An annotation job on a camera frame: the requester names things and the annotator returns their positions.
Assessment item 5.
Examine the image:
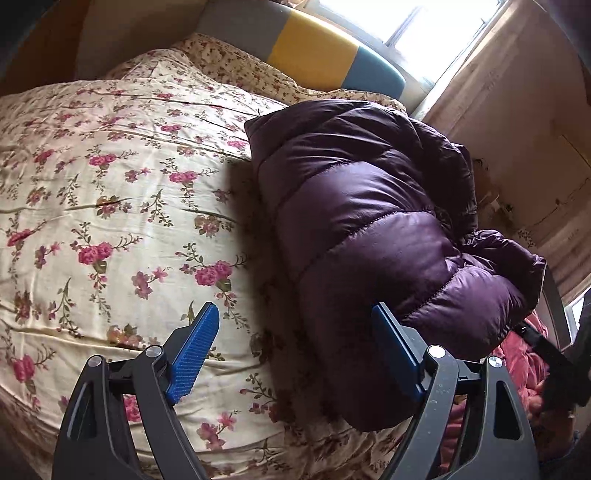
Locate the purple quilted down jacket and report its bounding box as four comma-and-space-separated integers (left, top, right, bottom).
244, 98, 548, 432

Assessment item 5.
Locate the small-flowered floral pillow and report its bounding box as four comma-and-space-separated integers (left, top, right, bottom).
171, 32, 407, 114

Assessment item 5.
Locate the wooden wardrobe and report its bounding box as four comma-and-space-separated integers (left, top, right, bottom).
0, 0, 107, 95

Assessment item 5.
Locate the person's right hand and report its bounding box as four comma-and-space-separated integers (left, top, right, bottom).
529, 399, 583, 464

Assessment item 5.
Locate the cream floral duvet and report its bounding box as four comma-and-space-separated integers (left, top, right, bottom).
0, 48, 416, 480

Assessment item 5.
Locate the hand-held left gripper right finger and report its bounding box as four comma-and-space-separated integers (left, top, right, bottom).
370, 302, 541, 480

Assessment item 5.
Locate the grey curved rail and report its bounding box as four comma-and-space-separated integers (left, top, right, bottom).
542, 270, 571, 349

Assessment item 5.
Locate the grey yellow blue headboard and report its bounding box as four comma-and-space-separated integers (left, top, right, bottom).
194, 0, 407, 95

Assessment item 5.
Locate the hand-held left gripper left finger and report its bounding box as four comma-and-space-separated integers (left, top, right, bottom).
51, 302, 220, 480

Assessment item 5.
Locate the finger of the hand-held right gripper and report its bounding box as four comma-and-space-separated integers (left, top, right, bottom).
516, 323, 573, 370

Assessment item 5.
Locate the bright window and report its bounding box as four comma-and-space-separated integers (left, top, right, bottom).
318, 0, 513, 84

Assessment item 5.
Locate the pink crumpled cloth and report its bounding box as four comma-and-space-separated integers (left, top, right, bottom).
438, 309, 555, 480

